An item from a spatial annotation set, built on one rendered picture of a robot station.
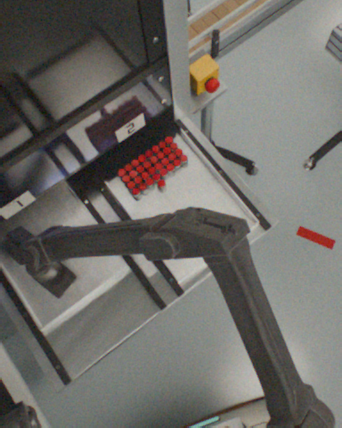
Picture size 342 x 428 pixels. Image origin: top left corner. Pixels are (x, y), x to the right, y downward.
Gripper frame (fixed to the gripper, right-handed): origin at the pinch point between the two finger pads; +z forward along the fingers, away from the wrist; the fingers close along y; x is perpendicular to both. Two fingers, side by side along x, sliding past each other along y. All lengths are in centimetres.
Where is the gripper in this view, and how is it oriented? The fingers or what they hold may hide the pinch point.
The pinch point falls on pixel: (61, 282)
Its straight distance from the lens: 133.1
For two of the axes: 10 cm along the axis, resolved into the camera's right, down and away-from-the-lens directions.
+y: -7.8, -5.7, 2.6
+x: -6.2, 7.4, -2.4
